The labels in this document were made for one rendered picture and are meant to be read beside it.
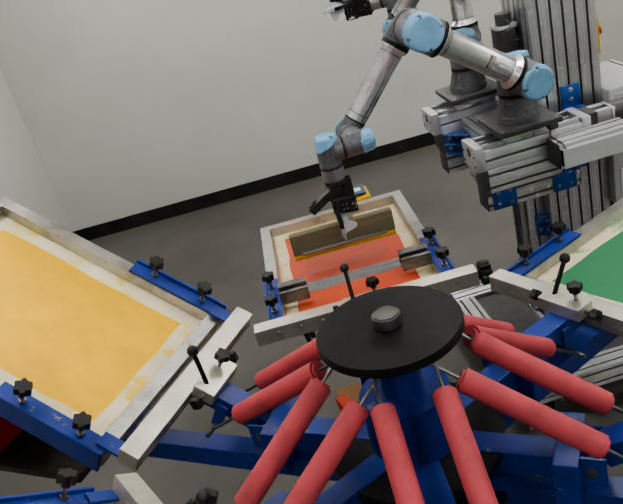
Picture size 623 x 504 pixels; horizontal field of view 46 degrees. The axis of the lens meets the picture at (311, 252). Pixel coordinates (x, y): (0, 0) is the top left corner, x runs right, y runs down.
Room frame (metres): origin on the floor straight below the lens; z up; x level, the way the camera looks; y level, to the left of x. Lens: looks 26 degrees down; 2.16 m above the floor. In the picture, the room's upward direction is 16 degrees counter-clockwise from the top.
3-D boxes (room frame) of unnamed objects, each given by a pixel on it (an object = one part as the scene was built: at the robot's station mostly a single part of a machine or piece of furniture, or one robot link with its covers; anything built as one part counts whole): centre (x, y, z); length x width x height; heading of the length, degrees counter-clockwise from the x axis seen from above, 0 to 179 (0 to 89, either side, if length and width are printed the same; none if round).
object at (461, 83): (2.94, -0.81, 1.31); 0.15 x 0.15 x 0.10
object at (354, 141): (2.29, -0.24, 1.39); 0.11 x 0.11 x 0.08; 4
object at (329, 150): (2.27, -0.14, 1.39); 0.09 x 0.08 x 0.11; 94
